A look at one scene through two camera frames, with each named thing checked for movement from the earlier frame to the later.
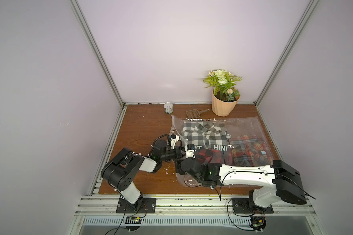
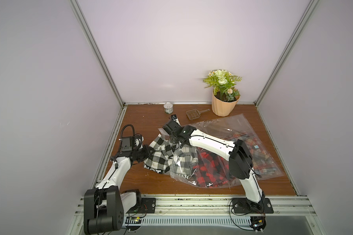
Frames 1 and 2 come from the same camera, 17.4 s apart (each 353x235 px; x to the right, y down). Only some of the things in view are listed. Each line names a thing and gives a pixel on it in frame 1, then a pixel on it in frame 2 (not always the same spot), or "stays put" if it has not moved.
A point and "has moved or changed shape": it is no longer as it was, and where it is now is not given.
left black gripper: [177, 152] -> [146, 152]
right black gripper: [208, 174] -> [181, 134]
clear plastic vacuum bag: [233, 141] has moved or changed shape
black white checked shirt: [206, 135] has moved or changed shape
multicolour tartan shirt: [247, 150] stays put
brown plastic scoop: [195, 113] stays put
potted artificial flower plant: [225, 97] stays put
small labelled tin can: [168, 108] stays put
